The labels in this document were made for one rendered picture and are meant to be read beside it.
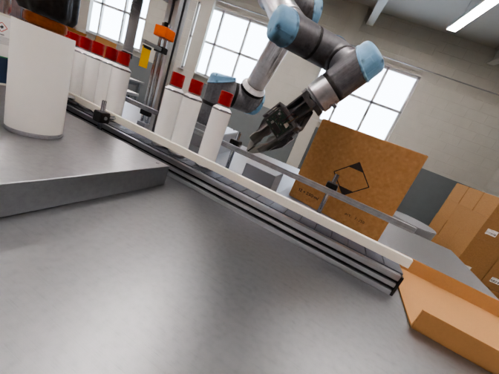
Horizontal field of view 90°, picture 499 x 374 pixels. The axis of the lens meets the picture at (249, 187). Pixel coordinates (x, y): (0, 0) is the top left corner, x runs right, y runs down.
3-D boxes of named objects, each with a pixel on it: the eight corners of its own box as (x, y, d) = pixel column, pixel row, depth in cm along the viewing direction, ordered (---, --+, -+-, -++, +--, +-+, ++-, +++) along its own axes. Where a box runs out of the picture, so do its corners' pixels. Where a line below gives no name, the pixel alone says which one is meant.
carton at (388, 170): (288, 194, 85) (322, 117, 77) (309, 188, 105) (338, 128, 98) (376, 243, 72) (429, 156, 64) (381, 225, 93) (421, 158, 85)
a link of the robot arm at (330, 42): (314, 19, 61) (330, 32, 53) (348, 40, 65) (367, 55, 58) (296, 51, 65) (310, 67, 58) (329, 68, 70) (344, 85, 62)
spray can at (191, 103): (163, 151, 69) (183, 74, 63) (175, 150, 74) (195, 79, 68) (178, 158, 67) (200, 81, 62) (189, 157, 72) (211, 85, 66)
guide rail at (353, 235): (58, 93, 80) (59, 87, 79) (62, 94, 81) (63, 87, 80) (408, 268, 49) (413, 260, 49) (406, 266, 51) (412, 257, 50)
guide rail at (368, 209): (83, 81, 85) (84, 78, 84) (87, 83, 86) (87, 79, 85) (413, 234, 55) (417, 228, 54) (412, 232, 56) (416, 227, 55)
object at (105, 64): (87, 110, 79) (99, 42, 73) (102, 113, 84) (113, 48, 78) (98, 116, 77) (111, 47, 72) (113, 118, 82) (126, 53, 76)
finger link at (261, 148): (240, 151, 64) (269, 130, 60) (249, 151, 69) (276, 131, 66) (247, 162, 64) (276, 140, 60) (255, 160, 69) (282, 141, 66)
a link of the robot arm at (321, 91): (323, 79, 61) (341, 106, 61) (307, 91, 63) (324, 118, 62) (320, 70, 54) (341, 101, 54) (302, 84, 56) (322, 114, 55)
